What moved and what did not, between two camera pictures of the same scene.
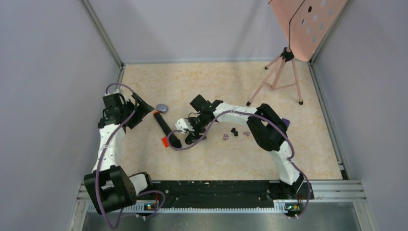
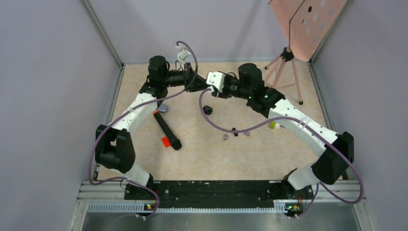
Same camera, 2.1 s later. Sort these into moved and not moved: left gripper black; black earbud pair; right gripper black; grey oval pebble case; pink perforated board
Moved: right gripper black; left gripper black
Not moved: black earbud pair; pink perforated board; grey oval pebble case
